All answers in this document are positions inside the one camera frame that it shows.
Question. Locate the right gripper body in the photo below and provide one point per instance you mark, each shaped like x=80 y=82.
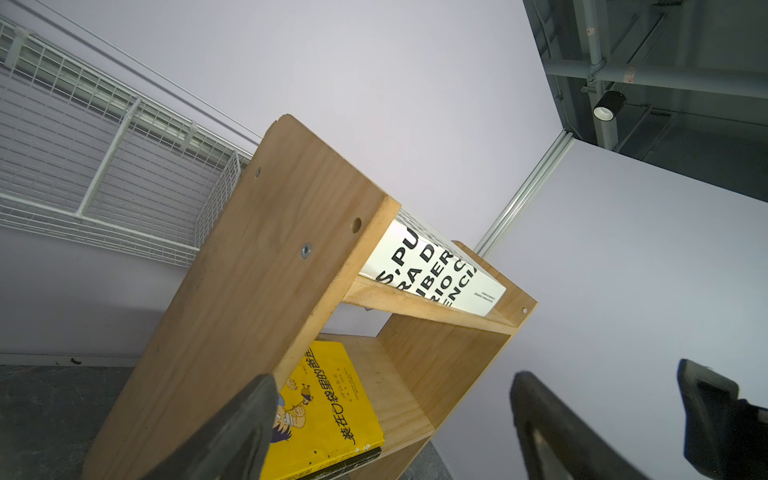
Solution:
x=725 y=436

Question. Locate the yellow book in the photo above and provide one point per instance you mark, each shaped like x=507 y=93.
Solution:
x=324 y=415

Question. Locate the white wire rack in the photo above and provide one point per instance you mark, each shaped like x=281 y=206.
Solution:
x=89 y=159

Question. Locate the ceiling spot lamp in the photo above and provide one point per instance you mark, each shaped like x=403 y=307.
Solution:
x=609 y=105

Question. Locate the white book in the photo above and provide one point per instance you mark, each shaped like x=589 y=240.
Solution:
x=414 y=257

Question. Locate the wooden two-tier shelf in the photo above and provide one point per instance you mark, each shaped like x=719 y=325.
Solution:
x=287 y=249

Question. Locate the black book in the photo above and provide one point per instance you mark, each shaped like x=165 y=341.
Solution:
x=345 y=466

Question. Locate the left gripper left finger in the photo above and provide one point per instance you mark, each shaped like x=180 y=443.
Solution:
x=233 y=443

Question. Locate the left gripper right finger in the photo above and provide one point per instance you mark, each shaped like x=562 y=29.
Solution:
x=557 y=443

